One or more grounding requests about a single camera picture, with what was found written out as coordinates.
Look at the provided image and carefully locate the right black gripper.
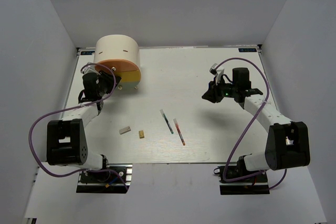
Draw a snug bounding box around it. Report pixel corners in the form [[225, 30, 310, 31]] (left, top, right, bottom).
[[203, 76, 238, 103]]

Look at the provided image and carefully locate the orange top drawer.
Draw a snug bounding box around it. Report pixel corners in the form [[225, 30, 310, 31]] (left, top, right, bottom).
[[98, 59, 139, 72]]

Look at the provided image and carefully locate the red pen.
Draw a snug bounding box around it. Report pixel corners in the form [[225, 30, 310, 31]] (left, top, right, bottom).
[[173, 118, 185, 146]]

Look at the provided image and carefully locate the green pen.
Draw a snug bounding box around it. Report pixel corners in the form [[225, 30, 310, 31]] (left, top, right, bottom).
[[160, 109, 174, 134]]

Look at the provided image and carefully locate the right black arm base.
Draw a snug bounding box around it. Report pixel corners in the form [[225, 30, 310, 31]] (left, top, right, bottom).
[[213, 166, 270, 196]]

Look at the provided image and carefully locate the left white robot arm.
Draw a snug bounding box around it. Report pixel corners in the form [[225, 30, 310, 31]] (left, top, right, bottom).
[[47, 71, 121, 182]]

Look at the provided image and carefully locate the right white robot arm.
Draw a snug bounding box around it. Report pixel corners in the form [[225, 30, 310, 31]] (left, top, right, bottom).
[[202, 68, 310, 182]]

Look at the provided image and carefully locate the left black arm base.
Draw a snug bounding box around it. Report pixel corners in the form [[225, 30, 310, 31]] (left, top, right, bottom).
[[76, 164, 133, 194]]

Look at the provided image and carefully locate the cream round drawer organizer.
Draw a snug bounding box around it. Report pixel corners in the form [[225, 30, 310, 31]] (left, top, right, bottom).
[[94, 35, 141, 90]]

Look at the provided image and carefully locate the grey white eraser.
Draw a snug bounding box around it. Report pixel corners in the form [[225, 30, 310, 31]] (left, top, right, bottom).
[[119, 126, 131, 135]]

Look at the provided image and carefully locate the small tan eraser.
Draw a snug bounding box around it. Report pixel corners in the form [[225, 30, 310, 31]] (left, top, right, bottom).
[[139, 130, 145, 139]]

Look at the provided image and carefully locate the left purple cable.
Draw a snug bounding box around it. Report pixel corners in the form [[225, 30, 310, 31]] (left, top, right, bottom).
[[28, 62, 129, 190]]

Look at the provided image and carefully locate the purple cable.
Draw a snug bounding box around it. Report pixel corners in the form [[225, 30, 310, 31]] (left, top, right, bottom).
[[28, 62, 129, 190], [214, 57, 287, 190]]

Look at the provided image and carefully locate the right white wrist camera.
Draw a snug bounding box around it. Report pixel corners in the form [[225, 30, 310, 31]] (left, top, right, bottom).
[[209, 63, 225, 84]]

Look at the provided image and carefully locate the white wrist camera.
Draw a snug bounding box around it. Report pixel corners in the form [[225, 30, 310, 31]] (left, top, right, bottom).
[[209, 63, 225, 84], [80, 62, 100, 76]]

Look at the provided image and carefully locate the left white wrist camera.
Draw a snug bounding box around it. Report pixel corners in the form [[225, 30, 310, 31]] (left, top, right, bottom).
[[80, 62, 100, 76]]

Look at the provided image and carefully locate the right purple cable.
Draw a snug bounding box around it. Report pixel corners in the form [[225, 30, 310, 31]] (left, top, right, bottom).
[[214, 57, 287, 190]]

